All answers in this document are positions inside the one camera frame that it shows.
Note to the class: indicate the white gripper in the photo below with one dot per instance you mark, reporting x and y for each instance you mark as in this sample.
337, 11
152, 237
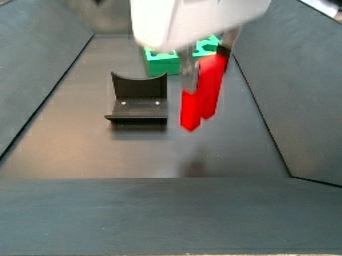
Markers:
170, 24

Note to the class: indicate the red double-square block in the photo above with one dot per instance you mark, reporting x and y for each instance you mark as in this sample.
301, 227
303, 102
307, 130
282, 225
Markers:
198, 105

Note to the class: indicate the green shape-sorting board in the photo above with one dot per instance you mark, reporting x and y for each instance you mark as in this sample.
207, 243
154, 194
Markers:
160, 63

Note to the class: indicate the black curved holder bracket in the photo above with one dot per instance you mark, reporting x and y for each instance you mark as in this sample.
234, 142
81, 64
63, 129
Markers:
140, 98

